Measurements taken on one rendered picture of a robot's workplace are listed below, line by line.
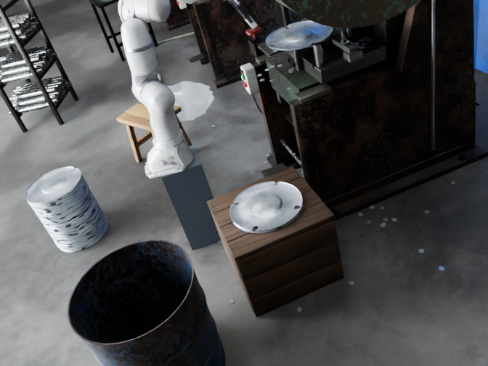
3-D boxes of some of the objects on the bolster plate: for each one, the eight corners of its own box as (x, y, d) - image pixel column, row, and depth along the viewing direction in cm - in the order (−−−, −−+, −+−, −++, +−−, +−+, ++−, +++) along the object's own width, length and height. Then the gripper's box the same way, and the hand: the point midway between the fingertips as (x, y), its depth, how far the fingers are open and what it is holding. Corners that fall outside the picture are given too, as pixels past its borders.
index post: (318, 67, 196) (314, 45, 190) (314, 64, 198) (311, 43, 192) (324, 64, 196) (321, 42, 190) (321, 62, 198) (317, 40, 193)
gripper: (214, -9, 225) (245, 29, 239) (222, -3, 214) (253, 36, 228) (226, -20, 224) (255, 18, 238) (234, -15, 213) (265, 25, 227)
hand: (250, 22), depth 231 cm, fingers closed
